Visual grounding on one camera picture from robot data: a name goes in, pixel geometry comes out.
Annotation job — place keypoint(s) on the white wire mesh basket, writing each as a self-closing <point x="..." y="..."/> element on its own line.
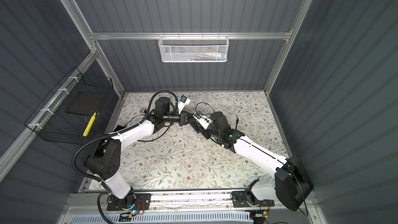
<point x="173" y="50"/>

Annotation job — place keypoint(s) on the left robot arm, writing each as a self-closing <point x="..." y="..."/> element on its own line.
<point x="105" y="162"/>

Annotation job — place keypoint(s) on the floral patterned table mat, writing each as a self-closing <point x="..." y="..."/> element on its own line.
<point x="180" y="158"/>

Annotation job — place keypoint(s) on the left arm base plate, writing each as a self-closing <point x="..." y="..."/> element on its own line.
<point x="137" y="202"/>

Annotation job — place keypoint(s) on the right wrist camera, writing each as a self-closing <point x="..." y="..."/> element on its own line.
<point x="203" y="120"/>

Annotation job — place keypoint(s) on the black wire mesh basket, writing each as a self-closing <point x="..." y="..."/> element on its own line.
<point x="65" y="116"/>

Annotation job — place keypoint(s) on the items in white basket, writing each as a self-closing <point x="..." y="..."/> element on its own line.
<point x="208" y="56"/>

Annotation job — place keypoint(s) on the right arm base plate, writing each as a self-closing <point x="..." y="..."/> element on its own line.
<point x="241" y="198"/>

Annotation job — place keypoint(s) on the yellow marker in basket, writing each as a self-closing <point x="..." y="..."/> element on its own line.
<point x="90" y="124"/>

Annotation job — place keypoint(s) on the white slotted cable duct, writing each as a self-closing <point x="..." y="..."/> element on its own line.
<point x="203" y="217"/>

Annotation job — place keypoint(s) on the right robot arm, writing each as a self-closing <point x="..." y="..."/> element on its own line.
<point x="291" y="184"/>

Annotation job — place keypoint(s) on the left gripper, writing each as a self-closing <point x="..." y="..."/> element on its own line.
<point x="183" y="119"/>

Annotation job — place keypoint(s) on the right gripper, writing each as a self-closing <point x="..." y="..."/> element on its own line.
<point x="204" y="132"/>

